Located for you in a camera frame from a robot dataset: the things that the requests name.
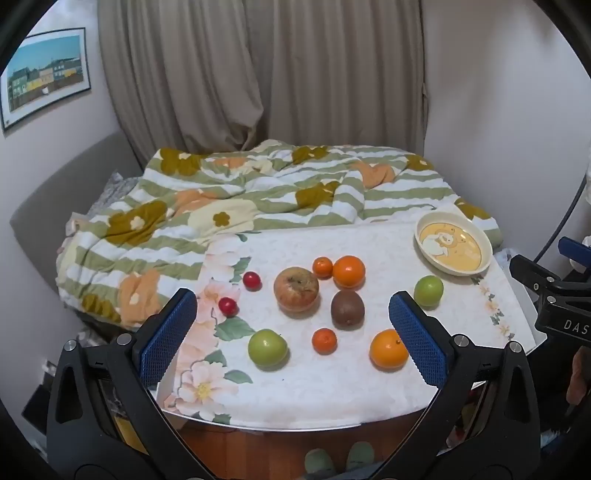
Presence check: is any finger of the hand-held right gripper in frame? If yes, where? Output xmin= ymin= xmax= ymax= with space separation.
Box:
xmin=557 ymin=236 xmax=591 ymax=269
xmin=509 ymin=254 xmax=563 ymax=297

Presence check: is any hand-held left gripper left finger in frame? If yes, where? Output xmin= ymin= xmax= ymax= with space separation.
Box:
xmin=46 ymin=288 xmax=218 ymax=480

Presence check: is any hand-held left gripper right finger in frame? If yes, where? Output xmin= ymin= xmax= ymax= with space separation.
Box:
xmin=374 ymin=291 xmax=541 ymax=480

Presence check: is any large orange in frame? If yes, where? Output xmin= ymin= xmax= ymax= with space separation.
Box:
xmin=369 ymin=329 xmax=409 ymax=370
xmin=332 ymin=255 xmax=367 ymax=288

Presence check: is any green apple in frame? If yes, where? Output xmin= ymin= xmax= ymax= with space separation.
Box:
xmin=414 ymin=275 xmax=445 ymax=308
xmin=248 ymin=329 xmax=289 ymax=368

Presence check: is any brown kiwi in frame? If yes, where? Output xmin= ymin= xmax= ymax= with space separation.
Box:
xmin=331 ymin=289 xmax=365 ymax=328

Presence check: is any cream cartoon print bowl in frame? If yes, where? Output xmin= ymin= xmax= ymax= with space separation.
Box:
xmin=414 ymin=211 xmax=494 ymax=277

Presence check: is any red apple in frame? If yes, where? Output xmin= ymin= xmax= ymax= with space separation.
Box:
xmin=273 ymin=267 xmax=320 ymax=313

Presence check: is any person's right hand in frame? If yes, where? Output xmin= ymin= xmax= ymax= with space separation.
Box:
xmin=567 ymin=344 xmax=591 ymax=418

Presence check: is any white floral tablecloth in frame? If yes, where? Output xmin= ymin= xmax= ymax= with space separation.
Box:
xmin=154 ymin=215 xmax=536 ymax=425

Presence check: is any green slipper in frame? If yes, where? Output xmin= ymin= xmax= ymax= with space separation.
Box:
xmin=346 ymin=440 xmax=376 ymax=472
xmin=305 ymin=449 xmax=337 ymax=476

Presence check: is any grey patterned pillow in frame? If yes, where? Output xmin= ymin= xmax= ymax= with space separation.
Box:
xmin=88 ymin=172 xmax=140 ymax=215

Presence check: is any green striped floral blanket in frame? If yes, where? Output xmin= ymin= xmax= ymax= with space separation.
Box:
xmin=55 ymin=138 xmax=504 ymax=330

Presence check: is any grey upholstered headboard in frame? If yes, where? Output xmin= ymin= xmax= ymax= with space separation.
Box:
xmin=9 ymin=129 xmax=144 ymax=287

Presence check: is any beige curtain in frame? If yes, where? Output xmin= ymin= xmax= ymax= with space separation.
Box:
xmin=97 ymin=0 xmax=428 ymax=160

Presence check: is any black cable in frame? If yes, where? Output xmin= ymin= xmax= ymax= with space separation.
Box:
xmin=536 ymin=175 xmax=591 ymax=261

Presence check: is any framed wall poster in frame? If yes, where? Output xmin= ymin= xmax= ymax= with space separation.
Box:
xmin=0 ymin=27 xmax=93 ymax=134

